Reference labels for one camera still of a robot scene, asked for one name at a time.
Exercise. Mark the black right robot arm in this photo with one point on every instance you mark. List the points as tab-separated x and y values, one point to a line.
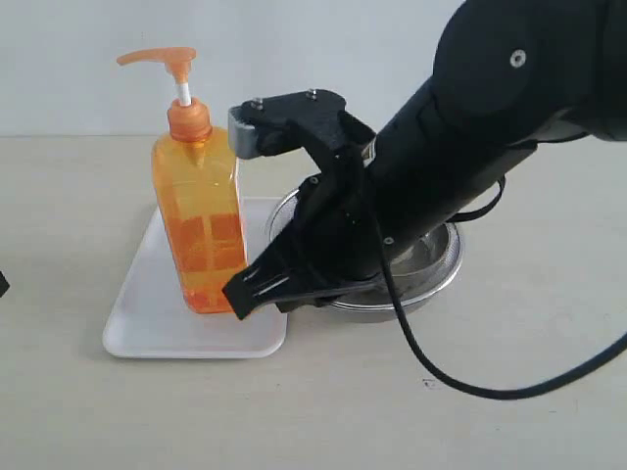
507	77

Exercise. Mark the white rectangular tray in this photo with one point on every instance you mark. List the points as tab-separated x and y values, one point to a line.
150	319

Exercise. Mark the small stainless steel bowl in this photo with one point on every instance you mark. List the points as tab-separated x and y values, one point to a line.
421	260

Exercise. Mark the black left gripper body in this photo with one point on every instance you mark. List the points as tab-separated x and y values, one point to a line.
4	285

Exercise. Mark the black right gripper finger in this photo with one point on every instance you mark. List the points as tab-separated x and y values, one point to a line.
255	287

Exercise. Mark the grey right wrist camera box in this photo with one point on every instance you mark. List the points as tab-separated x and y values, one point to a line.
250	134

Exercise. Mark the steel mesh strainer basket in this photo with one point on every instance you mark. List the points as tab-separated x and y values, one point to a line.
375	306

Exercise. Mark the orange pump soap bottle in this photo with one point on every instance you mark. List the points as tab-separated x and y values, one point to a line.
194	174

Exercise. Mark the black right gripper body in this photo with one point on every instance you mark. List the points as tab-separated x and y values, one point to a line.
333	229

